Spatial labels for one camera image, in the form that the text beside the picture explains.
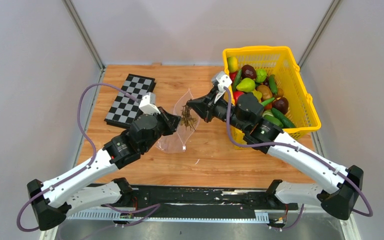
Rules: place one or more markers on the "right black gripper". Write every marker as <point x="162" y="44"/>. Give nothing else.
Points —
<point x="204" y="106"/>

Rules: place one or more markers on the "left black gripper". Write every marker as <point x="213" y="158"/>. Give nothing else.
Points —
<point x="171" y="121"/>

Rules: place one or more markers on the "brown twig peanut bunch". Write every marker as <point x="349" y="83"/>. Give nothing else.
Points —
<point x="187" y="120"/>

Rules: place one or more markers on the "clear zip top bag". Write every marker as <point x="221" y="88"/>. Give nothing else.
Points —
<point x="176" y="143"/>

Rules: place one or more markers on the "long green cucumber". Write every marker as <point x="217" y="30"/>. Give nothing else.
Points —
<point x="267" y="101"/>

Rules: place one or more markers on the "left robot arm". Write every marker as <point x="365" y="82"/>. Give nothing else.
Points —
<point x="54" y="199"/>

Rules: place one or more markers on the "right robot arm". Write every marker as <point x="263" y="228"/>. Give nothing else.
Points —
<point x="336" y="189"/>

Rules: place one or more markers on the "red apple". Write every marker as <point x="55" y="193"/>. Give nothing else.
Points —
<point x="236" y="95"/>

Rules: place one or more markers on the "black white chessboard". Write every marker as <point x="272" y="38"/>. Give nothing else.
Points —
<point x="124" y="110"/>

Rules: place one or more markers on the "green pear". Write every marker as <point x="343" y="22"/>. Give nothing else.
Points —
<point x="246" y="85"/>

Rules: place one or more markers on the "yellow green mango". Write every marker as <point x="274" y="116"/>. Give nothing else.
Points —
<point x="232" y="64"/>

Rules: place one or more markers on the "brown potato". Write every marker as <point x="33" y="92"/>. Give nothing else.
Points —
<point x="265" y="91"/>

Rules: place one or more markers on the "green bell pepper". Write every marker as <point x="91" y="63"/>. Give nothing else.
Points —
<point x="269" y="116"/>

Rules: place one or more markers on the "light green vegetable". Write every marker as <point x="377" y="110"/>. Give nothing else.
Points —
<point x="261" y="75"/>

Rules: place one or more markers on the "dark green cucumber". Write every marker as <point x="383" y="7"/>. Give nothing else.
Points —
<point x="272" y="84"/>

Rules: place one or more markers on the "yellow plastic basket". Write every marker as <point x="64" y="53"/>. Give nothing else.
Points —
<point x="280" y="62"/>

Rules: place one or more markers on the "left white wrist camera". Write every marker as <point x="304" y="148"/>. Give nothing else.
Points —
<point x="147" y="104"/>

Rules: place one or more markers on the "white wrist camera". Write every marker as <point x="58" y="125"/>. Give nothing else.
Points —
<point x="147" y="104"/>
<point x="221" y="81"/>

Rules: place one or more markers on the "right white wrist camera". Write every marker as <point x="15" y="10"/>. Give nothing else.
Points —
<point x="221" y="81"/>

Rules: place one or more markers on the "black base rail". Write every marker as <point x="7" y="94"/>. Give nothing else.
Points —
<point x="196" y="203"/>

